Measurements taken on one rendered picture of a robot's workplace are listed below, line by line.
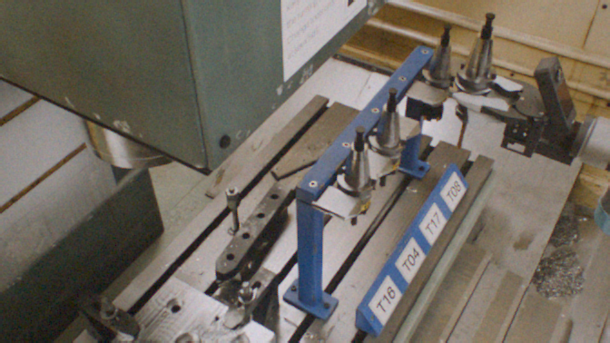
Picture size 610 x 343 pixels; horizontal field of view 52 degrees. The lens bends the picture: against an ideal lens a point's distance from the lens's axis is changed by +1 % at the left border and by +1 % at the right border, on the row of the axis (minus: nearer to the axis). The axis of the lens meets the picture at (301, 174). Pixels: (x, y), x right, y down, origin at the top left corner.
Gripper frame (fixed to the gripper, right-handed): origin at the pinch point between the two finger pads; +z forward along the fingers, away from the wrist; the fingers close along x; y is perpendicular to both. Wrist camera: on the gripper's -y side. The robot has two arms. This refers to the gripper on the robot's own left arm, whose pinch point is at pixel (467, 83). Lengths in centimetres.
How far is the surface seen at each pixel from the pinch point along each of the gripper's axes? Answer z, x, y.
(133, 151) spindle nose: 20, -54, -17
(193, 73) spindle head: 5, -59, -36
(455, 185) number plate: 0.2, 13.3, 36.2
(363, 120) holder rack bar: 14.2, -8.6, 8.2
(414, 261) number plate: -0.8, -9.7, 37.6
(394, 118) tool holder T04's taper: 7.4, -11.5, 2.7
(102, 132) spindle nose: 23, -55, -19
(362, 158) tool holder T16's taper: 7.4, -22.5, 2.9
